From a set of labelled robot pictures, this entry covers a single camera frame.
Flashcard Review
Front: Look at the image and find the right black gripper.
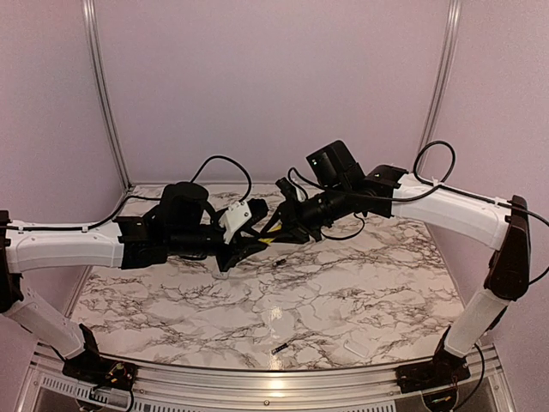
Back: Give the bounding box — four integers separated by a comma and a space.
259, 181, 353, 244

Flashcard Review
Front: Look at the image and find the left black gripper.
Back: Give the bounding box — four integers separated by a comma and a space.
167, 220, 268, 272

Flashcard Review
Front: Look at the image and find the yellow handled screwdriver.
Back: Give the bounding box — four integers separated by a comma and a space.
256, 227, 284, 245

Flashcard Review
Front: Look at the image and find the white battery compartment cover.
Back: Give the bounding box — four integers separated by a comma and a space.
343, 339, 369, 359

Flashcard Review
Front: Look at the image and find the white remote control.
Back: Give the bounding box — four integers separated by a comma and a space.
212, 269, 232, 280

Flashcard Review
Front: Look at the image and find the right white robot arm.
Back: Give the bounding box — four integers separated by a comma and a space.
261, 140, 531, 385

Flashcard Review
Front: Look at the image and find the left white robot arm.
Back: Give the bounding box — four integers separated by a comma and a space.
1, 182, 268, 382

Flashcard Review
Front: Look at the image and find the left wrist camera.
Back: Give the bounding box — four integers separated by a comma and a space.
218, 201, 250, 245

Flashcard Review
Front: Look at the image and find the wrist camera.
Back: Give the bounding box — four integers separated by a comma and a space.
218, 201, 250, 245
275, 177, 302, 202

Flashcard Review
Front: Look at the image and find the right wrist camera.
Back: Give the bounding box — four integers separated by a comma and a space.
275, 177, 302, 202

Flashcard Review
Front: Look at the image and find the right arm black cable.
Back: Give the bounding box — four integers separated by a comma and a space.
287, 140, 549, 287

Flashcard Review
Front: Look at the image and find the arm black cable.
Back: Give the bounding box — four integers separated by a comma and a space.
0, 154, 254, 235
287, 140, 549, 287

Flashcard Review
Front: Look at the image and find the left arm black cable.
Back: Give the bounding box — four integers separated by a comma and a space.
0, 154, 254, 235

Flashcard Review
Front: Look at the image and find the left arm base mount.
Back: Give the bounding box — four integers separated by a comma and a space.
63, 324, 137, 391

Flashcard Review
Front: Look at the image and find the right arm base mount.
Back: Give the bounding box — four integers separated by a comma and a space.
395, 340, 471, 393

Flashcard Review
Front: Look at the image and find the front aluminium rail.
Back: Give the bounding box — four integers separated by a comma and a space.
16, 345, 516, 411

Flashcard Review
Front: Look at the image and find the right aluminium corner post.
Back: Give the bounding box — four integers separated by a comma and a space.
412, 0, 462, 172

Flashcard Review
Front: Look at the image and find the aluminium corner post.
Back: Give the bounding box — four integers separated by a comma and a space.
412, 0, 462, 172
81, 0, 132, 191

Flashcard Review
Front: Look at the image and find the left aluminium corner post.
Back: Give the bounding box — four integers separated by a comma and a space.
81, 0, 132, 191

